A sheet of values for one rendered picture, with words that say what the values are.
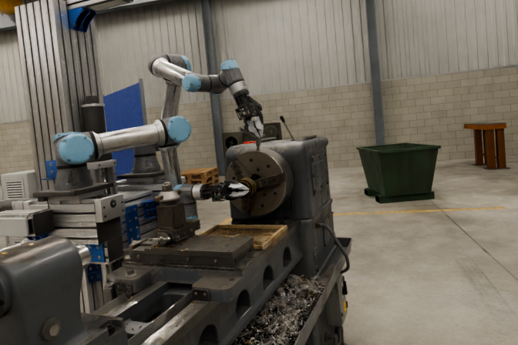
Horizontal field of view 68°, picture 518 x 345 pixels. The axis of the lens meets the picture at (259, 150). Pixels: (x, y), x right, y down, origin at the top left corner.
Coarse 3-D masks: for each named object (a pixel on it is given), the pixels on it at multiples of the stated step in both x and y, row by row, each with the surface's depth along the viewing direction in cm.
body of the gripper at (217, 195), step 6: (204, 186) 172; (216, 186) 168; (222, 186) 166; (204, 192) 173; (210, 192) 167; (216, 192) 168; (222, 192) 166; (228, 192) 171; (204, 198) 172; (216, 198) 168; (222, 198) 167
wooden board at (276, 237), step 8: (216, 224) 183; (232, 224) 180; (208, 232) 174; (224, 232) 175; (232, 232) 174; (240, 232) 173; (248, 232) 171; (256, 232) 170; (264, 232) 169; (272, 232) 168; (280, 232) 161; (256, 240) 157; (264, 240) 156; (272, 240) 152; (280, 240) 161; (256, 248) 143; (264, 248) 145
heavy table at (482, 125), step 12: (480, 132) 921; (492, 132) 845; (480, 144) 923; (492, 144) 847; (504, 144) 841; (480, 156) 925; (492, 156) 848; (504, 156) 843; (492, 168) 850; (504, 168) 839
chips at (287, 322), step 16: (288, 288) 189; (304, 288) 178; (320, 288) 181; (272, 304) 169; (288, 304) 171; (304, 304) 161; (256, 320) 156; (272, 320) 150; (288, 320) 149; (304, 320) 153; (240, 336) 148; (256, 336) 149; (272, 336) 142; (288, 336) 145
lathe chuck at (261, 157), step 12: (240, 156) 186; (252, 156) 183; (264, 156) 181; (276, 156) 184; (228, 168) 189; (252, 168) 184; (264, 168) 181; (276, 168) 179; (288, 180) 182; (264, 192) 183; (276, 192) 180; (288, 192) 185; (240, 204) 188; (264, 204) 183; (276, 204) 181
